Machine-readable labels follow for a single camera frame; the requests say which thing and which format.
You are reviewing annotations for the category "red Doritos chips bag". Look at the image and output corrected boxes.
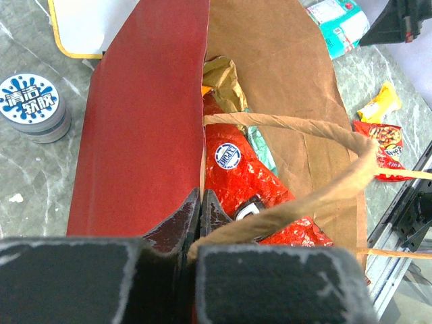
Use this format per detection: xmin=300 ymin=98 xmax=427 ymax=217
xmin=202 ymin=94 xmax=335 ymax=247

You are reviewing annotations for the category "small whiteboard with writing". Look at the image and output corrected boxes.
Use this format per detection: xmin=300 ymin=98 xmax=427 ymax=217
xmin=48 ymin=0 xmax=138 ymax=59

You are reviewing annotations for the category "aluminium frame rail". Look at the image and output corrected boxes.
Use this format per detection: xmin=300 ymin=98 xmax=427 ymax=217
xmin=364 ymin=141 xmax=432 ymax=318

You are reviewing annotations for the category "red brown paper bag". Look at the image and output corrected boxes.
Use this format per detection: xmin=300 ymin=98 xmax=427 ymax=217
xmin=65 ymin=0 xmax=432 ymax=277

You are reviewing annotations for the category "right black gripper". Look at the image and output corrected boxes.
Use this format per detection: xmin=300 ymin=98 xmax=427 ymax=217
xmin=359 ymin=0 xmax=431 ymax=47

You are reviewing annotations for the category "small red snack bag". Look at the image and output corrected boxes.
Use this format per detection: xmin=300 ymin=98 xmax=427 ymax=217
xmin=353 ymin=120 xmax=404 ymax=170

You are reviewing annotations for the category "small blue white jar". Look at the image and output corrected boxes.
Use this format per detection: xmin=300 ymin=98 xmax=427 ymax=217
xmin=1 ymin=73 xmax=72 ymax=144

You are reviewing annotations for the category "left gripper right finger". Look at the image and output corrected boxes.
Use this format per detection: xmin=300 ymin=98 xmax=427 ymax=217
xmin=200 ymin=189 xmax=233 ymax=237

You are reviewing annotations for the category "yellow snack bar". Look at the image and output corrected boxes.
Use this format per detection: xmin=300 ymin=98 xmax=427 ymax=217
xmin=357 ymin=82 xmax=402 ymax=124

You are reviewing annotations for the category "teal snack pouch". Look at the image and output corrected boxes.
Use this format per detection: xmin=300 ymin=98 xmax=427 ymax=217
xmin=306 ymin=0 xmax=370 ymax=60

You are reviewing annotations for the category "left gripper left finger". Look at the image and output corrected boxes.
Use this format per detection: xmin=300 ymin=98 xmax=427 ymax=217
xmin=142 ymin=188 xmax=201 ymax=260

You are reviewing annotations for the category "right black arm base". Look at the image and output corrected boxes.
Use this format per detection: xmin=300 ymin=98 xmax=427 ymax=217
xmin=393 ymin=180 xmax=431 ymax=252

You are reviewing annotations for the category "brown gold snack bag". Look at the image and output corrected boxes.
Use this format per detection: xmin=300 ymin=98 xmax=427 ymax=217
xmin=202 ymin=56 xmax=248 ymax=113

